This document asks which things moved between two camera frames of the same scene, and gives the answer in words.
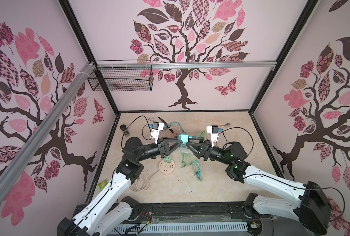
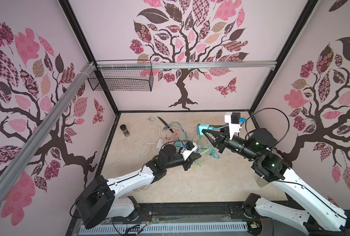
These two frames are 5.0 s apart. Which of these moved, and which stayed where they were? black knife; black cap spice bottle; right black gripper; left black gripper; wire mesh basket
Moved: left black gripper; right black gripper
Stayed: black knife; wire mesh basket; black cap spice bottle
